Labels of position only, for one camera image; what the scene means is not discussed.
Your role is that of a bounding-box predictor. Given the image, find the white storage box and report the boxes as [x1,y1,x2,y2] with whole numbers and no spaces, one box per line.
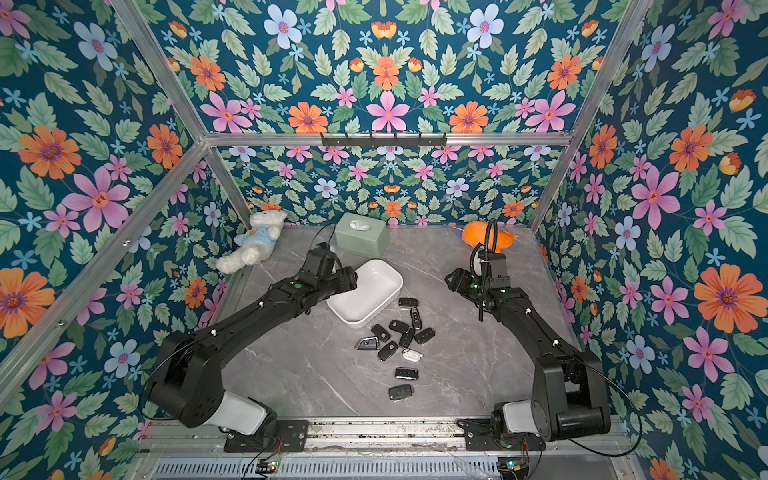
[327,259,404,329]

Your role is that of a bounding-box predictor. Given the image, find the black car key top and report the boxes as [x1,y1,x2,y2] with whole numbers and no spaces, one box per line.
[398,297,419,309]

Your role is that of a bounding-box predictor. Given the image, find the black slim car key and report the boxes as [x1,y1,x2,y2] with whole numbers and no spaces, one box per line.
[410,307,423,331]

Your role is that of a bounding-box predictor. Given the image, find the silver trimmed car key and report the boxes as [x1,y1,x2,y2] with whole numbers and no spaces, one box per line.
[356,336,380,351]

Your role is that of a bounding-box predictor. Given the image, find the black VW car key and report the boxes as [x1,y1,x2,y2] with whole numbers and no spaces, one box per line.
[377,341,399,362]

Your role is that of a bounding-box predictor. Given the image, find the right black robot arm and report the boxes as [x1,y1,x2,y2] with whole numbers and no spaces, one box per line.
[445,268,611,441]

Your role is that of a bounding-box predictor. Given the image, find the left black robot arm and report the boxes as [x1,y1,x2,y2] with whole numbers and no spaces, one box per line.
[143,267,358,435]

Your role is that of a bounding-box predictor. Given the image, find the green tissue box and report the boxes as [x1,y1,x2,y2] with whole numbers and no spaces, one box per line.
[335,213,389,258]

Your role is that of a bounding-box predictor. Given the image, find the black car key right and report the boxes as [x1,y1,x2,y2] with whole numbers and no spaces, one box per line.
[414,328,436,345]

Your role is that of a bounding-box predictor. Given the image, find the black car key middle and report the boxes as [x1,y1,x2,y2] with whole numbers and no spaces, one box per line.
[388,320,411,334]

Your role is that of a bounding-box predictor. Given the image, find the white car key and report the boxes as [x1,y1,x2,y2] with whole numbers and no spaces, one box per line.
[401,348,423,363]

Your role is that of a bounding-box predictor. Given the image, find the black car key lower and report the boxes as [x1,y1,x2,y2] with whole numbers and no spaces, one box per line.
[394,367,419,381]

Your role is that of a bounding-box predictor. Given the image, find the black car key bottom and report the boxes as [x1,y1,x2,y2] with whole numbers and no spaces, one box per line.
[388,384,414,401]

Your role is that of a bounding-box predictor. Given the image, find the orange plush toy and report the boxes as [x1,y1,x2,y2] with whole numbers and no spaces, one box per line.
[461,221,518,253]

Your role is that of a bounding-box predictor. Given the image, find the white teddy bear plush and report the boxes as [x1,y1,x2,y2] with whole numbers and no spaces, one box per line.
[215,210,287,274]

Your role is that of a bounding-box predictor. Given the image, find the white perforated vent strip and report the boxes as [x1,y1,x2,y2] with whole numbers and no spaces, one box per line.
[147,456,501,479]

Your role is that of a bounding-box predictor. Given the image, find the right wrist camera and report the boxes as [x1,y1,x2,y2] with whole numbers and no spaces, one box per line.
[471,249,509,284]

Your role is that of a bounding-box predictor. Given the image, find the black hook rail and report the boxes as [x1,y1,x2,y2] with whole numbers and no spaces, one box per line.
[320,133,448,149]

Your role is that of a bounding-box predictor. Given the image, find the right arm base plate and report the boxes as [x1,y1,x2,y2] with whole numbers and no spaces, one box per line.
[456,418,546,451]

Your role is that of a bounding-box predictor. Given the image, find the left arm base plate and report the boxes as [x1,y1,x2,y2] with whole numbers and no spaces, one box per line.
[223,420,310,454]

